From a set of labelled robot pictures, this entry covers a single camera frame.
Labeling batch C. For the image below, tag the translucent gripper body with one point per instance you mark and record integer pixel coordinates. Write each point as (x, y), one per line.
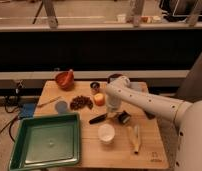
(112, 107)

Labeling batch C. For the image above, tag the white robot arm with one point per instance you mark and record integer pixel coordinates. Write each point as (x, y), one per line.
(185, 115)

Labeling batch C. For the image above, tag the small metal cup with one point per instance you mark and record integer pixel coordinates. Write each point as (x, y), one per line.
(95, 87)

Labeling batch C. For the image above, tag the dark bowl with blue sponge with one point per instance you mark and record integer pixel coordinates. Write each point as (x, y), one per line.
(113, 77)

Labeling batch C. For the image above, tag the yellow corn husk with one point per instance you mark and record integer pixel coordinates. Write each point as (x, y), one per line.
(134, 137)

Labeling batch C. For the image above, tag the pile of brown nuts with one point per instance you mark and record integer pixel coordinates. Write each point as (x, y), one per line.
(80, 102)

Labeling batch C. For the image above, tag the black remote control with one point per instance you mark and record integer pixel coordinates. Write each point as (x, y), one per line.
(149, 116)

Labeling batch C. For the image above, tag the grey round lid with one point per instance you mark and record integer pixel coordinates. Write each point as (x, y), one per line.
(61, 107)

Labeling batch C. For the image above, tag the red bowl with spoon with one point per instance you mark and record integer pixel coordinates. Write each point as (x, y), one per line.
(65, 79)

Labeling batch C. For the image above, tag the wooden stick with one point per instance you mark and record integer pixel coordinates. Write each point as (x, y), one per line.
(48, 102)

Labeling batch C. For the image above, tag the green plastic tray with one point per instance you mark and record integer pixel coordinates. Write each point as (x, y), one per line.
(47, 141)

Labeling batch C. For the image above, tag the blue cloth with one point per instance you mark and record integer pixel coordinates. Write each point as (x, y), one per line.
(27, 110)

